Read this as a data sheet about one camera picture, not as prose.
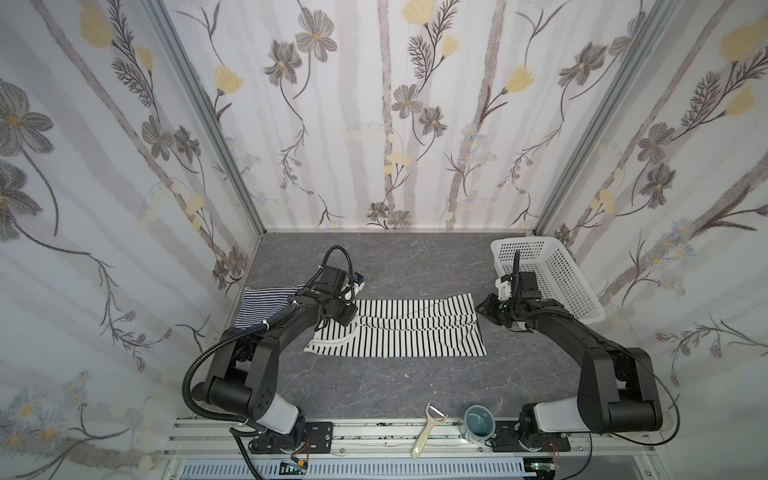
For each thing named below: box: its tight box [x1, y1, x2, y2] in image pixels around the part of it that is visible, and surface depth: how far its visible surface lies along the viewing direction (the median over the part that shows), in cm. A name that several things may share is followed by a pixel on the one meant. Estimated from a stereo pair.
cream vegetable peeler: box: [411, 402, 448, 460], surface depth 78 cm
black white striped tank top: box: [304, 293, 488, 358], surface depth 93 cm
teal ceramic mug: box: [459, 405, 496, 443], surface depth 74 cm
